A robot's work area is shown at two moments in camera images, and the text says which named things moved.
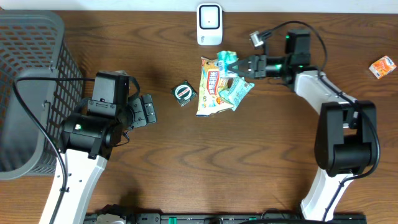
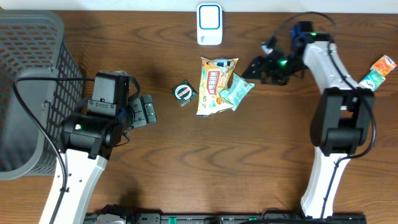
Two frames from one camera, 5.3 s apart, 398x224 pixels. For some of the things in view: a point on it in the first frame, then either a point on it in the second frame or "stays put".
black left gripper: [142, 106] stays put
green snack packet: [237, 91] stays put
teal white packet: [224, 58] -> [372, 80]
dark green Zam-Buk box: [183, 93] stays put
